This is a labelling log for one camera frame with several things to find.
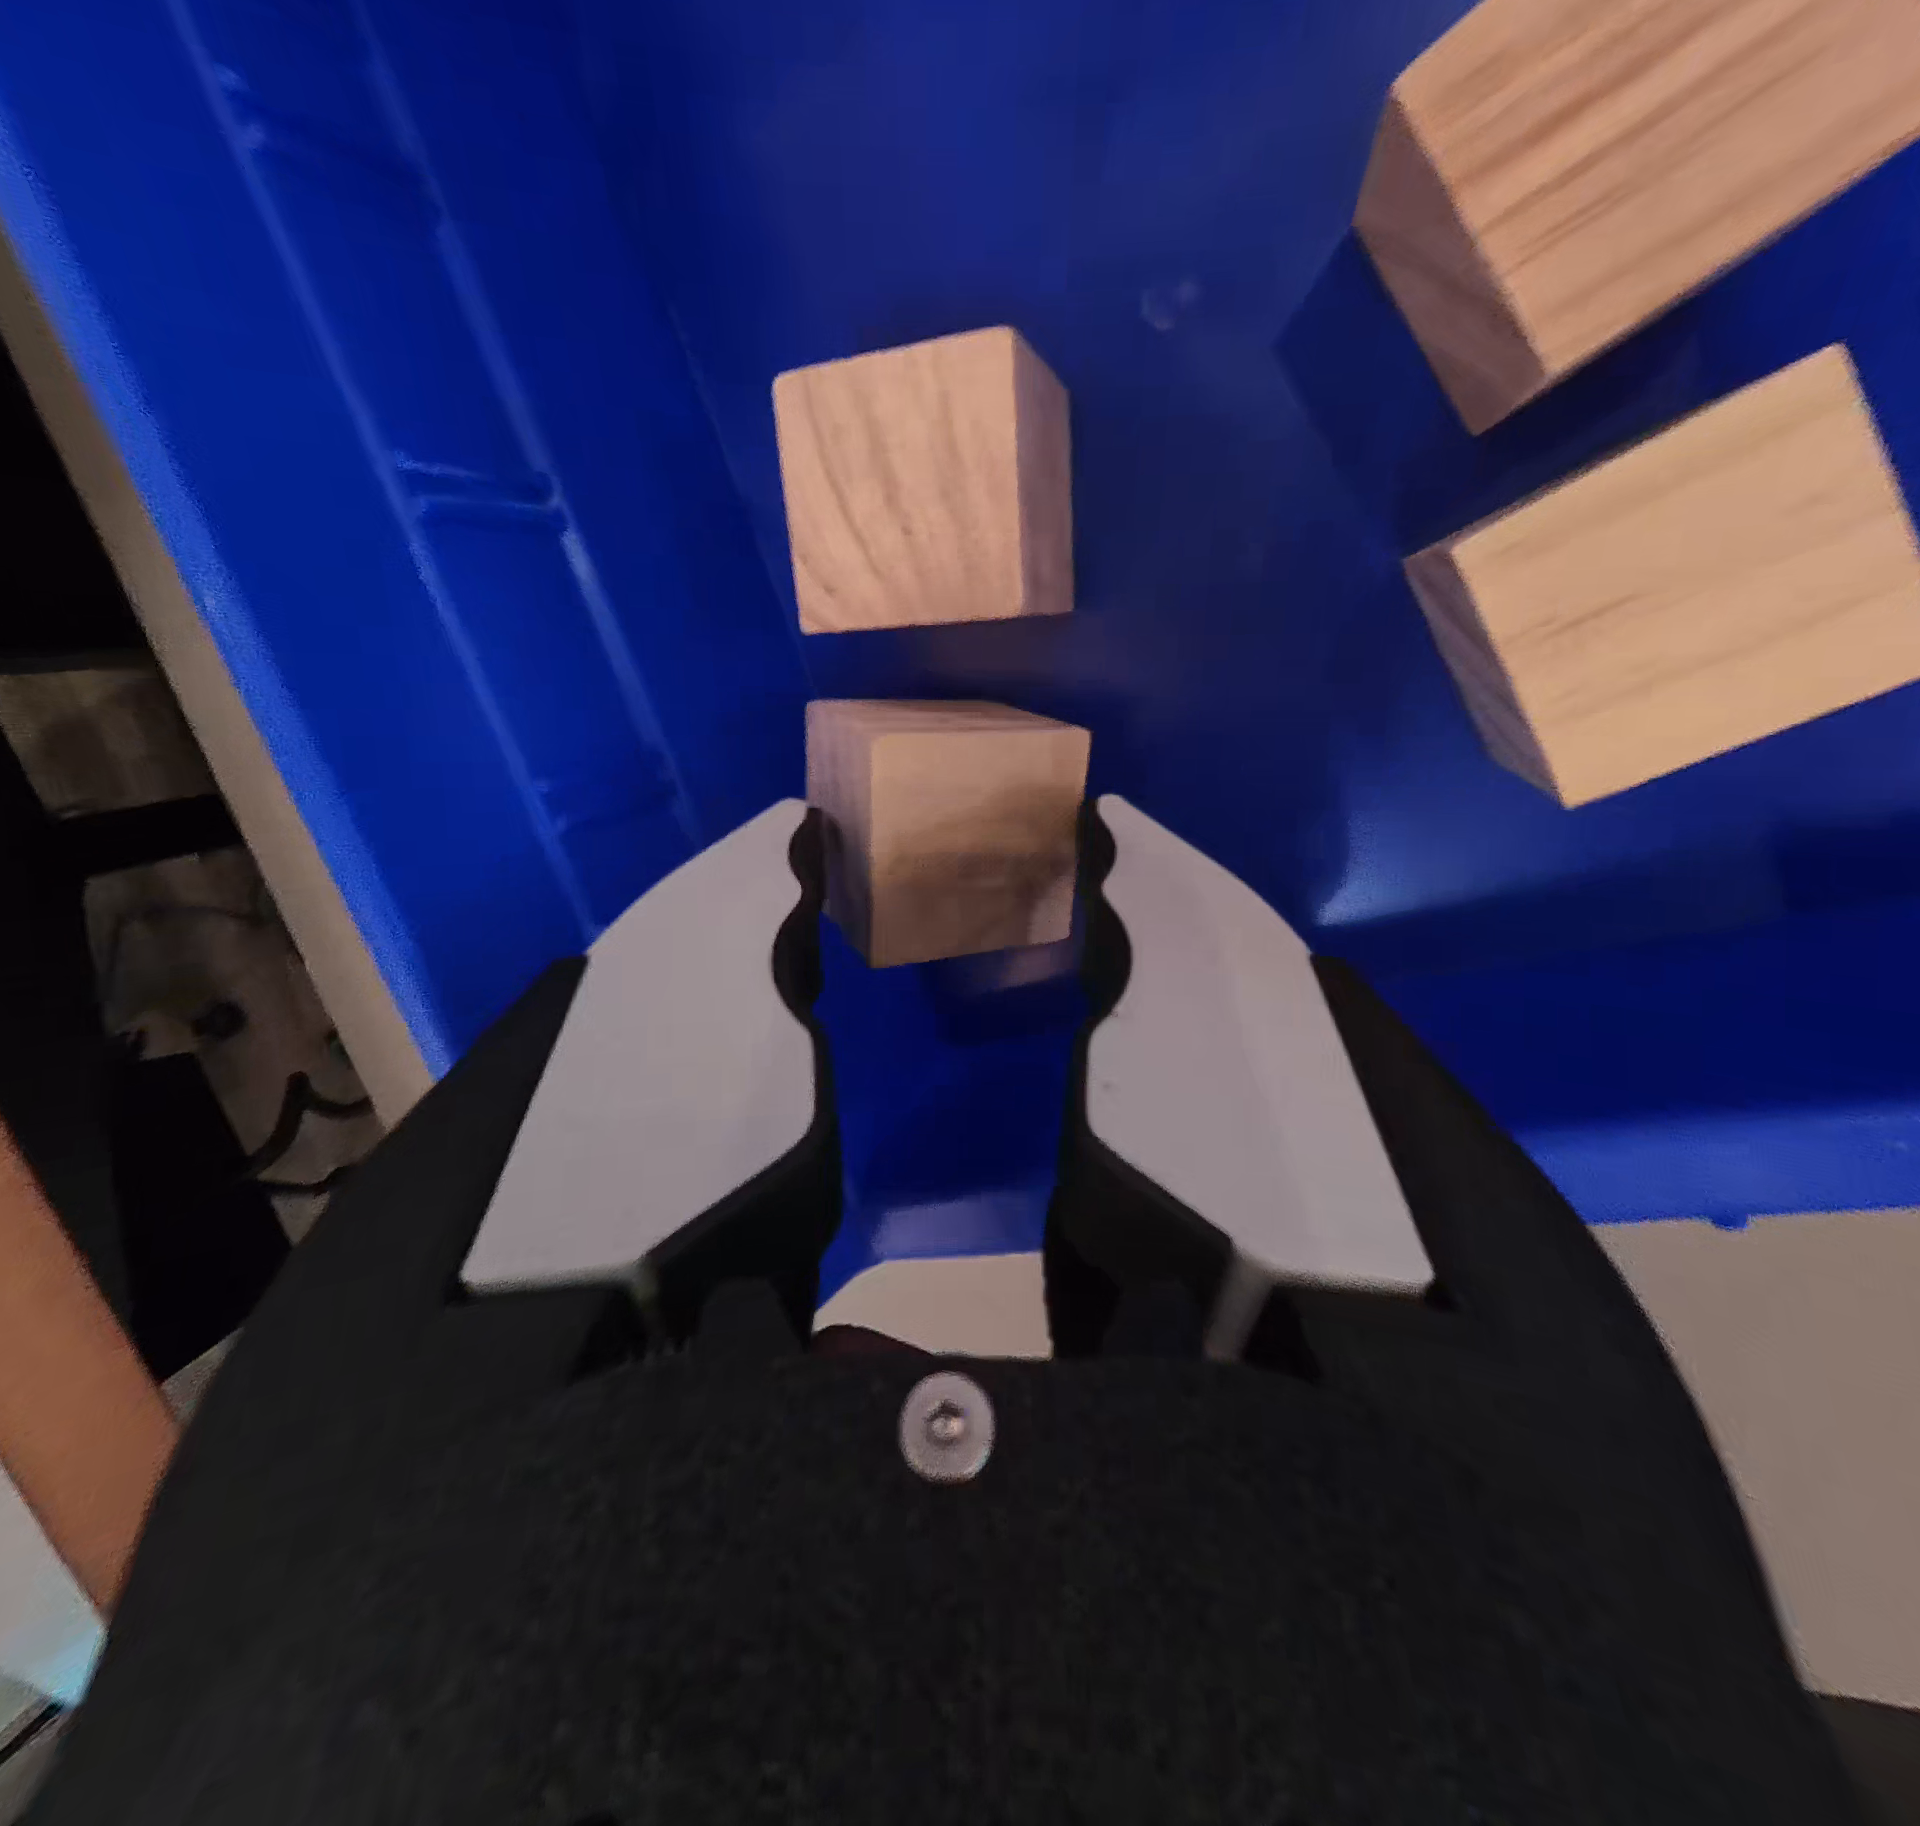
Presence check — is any wooden cube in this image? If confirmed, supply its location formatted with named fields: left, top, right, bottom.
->
left=1402, top=345, right=1920, bottom=809
left=1350, top=0, right=1920, bottom=435
left=769, top=323, right=1079, bottom=639
left=803, top=698, right=1096, bottom=970

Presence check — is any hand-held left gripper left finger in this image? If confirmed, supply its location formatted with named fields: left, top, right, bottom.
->
left=457, top=797, right=848, bottom=1340

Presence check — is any cardboard box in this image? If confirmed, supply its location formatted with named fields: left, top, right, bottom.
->
left=0, top=1128, right=181, bottom=1618

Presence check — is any white printed bag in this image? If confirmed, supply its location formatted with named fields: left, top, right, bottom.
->
left=82, top=843, right=384, bottom=1204

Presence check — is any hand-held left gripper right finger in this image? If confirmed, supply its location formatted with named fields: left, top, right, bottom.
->
left=1042, top=791, right=1437, bottom=1366

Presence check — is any blue plastic bin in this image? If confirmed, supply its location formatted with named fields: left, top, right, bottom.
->
left=0, top=0, right=1920, bottom=1265

